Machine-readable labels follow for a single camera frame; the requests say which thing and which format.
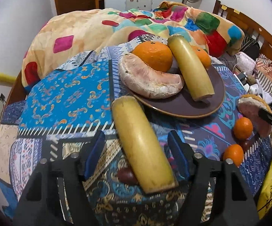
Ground patterned blue bed sheet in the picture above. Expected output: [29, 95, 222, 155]
[0, 34, 272, 225]

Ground dark brown round plate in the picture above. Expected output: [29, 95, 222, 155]
[127, 66, 226, 119]

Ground peeled pomelo segment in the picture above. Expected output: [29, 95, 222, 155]
[118, 53, 184, 99]

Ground pomelo piece with rind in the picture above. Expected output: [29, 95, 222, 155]
[238, 94, 272, 138]

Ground large orange on plate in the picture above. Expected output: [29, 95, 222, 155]
[132, 41, 173, 73]

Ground colourful patchwork quilt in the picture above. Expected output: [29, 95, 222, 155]
[21, 1, 244, 91]

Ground dark red jujube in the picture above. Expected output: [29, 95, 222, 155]
[117, 167, 138, 186]

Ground white bedside cabinet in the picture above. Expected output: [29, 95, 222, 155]
[125, 0, 153, 11]

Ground wooden headboard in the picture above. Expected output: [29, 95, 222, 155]
[213, 0, 272, 60]

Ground small orange on sheet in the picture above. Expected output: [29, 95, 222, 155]
[232, 117, 253, 140]

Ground white patterned pillow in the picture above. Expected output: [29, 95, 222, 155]
[236, 52, 256, 75]

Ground yellow sugarcane piece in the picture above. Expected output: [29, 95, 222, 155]
[167, 35, 215, 102]
[111, 96, 178, 194]

